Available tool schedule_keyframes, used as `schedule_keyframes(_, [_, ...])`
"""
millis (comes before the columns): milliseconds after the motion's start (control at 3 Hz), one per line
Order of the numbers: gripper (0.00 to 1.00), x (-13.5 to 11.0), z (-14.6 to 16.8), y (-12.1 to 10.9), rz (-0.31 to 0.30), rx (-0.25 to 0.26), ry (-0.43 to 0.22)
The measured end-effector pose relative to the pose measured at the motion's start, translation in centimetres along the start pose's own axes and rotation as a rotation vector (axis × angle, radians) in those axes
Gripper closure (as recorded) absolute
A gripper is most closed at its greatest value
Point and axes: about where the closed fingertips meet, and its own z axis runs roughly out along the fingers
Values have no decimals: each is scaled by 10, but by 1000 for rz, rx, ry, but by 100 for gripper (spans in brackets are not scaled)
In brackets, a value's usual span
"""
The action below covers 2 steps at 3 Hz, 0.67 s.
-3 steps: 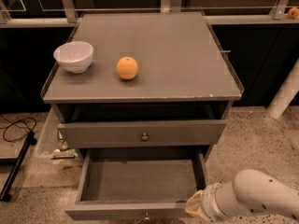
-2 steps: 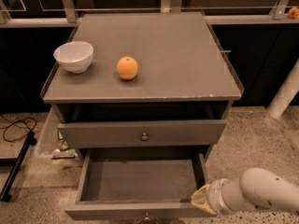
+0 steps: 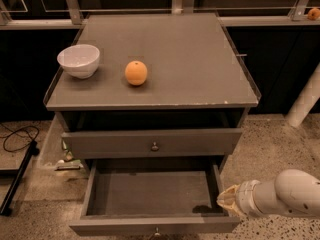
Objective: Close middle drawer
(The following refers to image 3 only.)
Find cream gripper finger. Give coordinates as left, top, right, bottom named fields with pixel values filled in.
left=217, top=185, right=241, bottom=216

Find grey drawer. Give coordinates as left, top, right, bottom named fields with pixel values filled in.
left=70, top=157, right=240, bottom=236
left=62, top=128, right=242, bottom=159

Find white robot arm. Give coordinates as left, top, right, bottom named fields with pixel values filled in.
left=217, top=169, right=320, bottom=218

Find grey top drawer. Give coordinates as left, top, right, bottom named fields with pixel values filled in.
left=62, top=128, right=242, bottom=159

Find grey drawer cabinet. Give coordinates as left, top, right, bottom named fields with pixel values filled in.
left=43, top=12, right=262, bottom=172

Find white pipe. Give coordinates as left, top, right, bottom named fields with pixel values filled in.
left=286, top=63, right=320, bottom=127

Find orange fruit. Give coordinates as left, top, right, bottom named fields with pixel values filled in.
left=125, top=61, right=148, bottom=86

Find floor clutter items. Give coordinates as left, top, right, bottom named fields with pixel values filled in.
left=55, top=141, right=82, bottom=171

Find small orange fruit background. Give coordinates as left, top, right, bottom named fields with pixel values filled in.
left=307, top=8, right=320, bottom=20

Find white bowl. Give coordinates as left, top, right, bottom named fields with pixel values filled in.
left=57, top=44, right=100, bottom=79

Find black floor bar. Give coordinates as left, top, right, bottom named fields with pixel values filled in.
left=0, top=140, right=40, bottom=216

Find metal railing frame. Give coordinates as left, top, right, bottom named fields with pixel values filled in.
left=0, top=0, right=320, bottom=30

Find black cable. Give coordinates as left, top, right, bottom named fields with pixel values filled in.
left=0, top=122, right=40, bottom=153

